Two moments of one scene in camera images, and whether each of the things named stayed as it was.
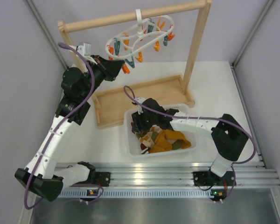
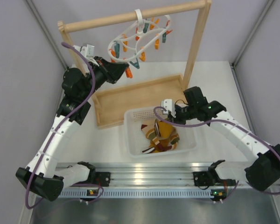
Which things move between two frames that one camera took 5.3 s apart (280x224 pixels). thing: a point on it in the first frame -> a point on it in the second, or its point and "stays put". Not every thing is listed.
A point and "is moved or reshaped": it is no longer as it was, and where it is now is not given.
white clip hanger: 132,45 is moved or reshaped
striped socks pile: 147,140 -> 163,137
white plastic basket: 134,147 stays put
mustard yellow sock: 164,139 is moved or reshaped
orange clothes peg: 125,68 is moved or reshaped
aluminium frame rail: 253,179 stays put
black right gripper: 139,127 -> 176,119
